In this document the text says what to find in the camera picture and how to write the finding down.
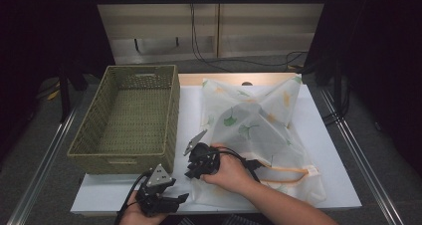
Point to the person's left hand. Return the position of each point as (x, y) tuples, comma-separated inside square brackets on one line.
[(139, 216)]

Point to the green woven basket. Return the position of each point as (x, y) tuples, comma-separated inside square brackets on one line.
[(132, 118)]

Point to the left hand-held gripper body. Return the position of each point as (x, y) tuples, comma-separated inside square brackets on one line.
[(154, 198)]

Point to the white table board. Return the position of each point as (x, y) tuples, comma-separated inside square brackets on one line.
[(109, 195)]

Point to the round table grommet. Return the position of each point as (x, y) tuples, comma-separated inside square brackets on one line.
[(247, 83)]

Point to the leaf-print mesh laundry bag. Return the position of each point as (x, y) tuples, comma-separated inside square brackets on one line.
[(265, 128)]

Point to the person's right hand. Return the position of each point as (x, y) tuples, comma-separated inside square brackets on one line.
[(232, 172)]

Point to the aluminium floor rail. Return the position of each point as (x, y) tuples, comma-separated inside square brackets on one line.
[(384, 198), (43, 172)]

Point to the yellow floor tape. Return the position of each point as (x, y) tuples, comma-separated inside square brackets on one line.
[(53, 95)]

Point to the person's striped clothing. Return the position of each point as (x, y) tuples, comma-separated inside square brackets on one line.
[(232, 221)]

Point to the black metal stand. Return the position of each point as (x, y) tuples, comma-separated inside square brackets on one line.
[(338, 85), (64, 95)]

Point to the black curtain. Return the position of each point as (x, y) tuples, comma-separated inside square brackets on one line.
[(381, 52), (40, 36)]

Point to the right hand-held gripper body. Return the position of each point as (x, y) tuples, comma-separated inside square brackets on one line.
[(205, 158)]

